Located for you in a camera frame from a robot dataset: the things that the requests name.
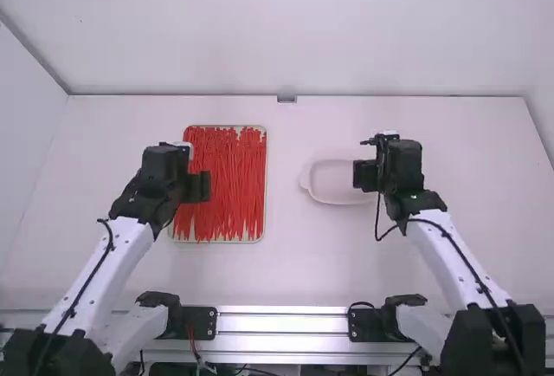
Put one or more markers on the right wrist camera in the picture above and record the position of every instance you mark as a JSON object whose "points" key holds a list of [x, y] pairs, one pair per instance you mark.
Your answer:
{"points": [[390, 134]]}

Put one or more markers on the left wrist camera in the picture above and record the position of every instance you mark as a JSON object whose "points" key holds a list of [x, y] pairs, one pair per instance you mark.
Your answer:
{"points": [[187, 149]]}

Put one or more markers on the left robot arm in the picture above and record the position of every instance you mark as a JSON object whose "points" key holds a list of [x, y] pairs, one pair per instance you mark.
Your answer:
{"points": [[86, 280]]}

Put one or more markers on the white dish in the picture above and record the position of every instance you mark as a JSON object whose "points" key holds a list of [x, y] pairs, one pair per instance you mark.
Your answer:
{"points": [[329, 181]]}

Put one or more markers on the pale tray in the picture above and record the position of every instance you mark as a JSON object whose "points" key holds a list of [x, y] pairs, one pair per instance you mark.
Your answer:
{"points": [[266, 237]]}

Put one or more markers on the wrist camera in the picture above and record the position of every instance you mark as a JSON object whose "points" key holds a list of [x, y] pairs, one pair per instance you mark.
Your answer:
{"points": [[390, 134], [187, 149]]}

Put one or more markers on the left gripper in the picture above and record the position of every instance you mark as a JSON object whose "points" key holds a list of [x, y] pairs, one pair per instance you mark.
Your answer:
{"points": [[160, 168]]}

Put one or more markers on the silver rails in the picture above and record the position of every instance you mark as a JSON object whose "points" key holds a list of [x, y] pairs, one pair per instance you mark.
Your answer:
{"points": [[281, 322]]}

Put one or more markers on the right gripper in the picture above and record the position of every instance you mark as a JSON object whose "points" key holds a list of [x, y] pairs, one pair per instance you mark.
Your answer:
{"points": [[404, 164]]}

